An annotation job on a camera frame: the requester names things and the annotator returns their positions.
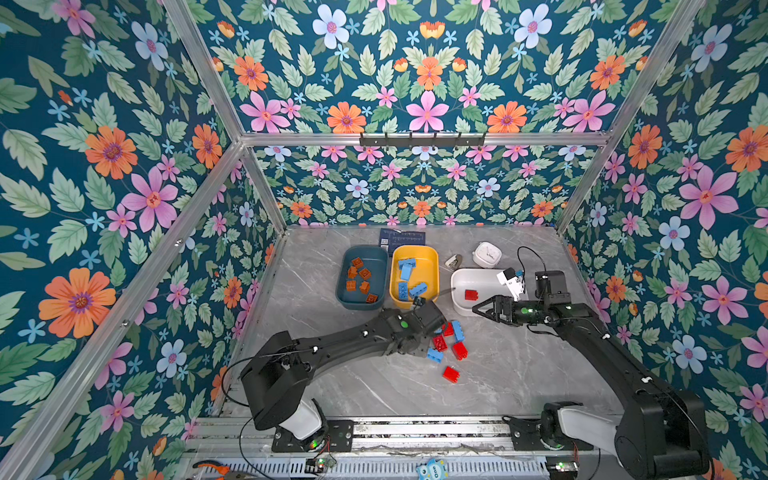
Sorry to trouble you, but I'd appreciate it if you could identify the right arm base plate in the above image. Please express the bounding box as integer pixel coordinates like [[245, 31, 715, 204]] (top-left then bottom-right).
[[502, 416, 594, 451]]

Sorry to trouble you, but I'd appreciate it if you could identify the small grey clip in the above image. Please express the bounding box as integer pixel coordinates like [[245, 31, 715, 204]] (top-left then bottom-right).
[[444, 254, 463, 271]]

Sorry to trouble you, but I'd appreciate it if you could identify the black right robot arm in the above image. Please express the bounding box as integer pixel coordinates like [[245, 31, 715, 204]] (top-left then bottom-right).
[[472, 294, 714, 479]]

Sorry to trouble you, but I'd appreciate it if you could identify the light blue long lego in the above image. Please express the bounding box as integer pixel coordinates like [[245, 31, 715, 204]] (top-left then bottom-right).
[[398, 258, 416, 269]]

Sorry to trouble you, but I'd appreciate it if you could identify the red lego bottom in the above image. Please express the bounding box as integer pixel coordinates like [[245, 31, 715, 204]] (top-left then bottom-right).
[[442, 366, 460, 384]]

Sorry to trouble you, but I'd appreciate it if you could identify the light blue square lego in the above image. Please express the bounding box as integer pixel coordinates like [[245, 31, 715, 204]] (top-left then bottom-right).
[[400, 265, 413, 281]]

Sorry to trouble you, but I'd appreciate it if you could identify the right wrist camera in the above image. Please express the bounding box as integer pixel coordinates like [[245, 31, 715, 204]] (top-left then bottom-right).
[[497, 268, 526, 301]]

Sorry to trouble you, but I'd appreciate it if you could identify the yellow plastic bin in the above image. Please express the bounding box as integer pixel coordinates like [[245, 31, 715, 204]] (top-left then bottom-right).
[[389, 245, 440, 309]]

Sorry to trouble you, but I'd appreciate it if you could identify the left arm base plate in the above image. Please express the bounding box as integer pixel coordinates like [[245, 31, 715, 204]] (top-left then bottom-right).
[[271, 419, 355, 454]]

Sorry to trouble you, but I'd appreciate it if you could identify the metal hook rail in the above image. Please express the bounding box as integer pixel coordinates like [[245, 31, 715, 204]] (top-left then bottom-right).
[[359, 132, 486, 149]]

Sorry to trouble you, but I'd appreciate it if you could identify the blue toy figure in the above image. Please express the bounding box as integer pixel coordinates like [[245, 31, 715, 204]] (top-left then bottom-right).
[[416, 459, 448, 480]]

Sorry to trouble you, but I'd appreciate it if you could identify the dark blue card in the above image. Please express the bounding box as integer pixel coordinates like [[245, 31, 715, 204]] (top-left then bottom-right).
[[379, 228, 426, 256]]

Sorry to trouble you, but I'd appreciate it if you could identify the white round device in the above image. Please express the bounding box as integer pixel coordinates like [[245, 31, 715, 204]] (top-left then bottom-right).
[[472, 241, 503, 269]]

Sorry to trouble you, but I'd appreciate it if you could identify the white plastic bin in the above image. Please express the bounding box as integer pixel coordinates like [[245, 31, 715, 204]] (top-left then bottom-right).
[[451, 268, 529, 317]]

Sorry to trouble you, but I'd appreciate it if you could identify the teal plastic bin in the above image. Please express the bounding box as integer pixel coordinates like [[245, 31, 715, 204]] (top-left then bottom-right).
[[336, 245, 389, 311]]

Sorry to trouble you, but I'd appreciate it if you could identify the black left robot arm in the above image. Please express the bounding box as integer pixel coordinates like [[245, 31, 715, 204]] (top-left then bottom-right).
[[239, 301, 447, 451]]

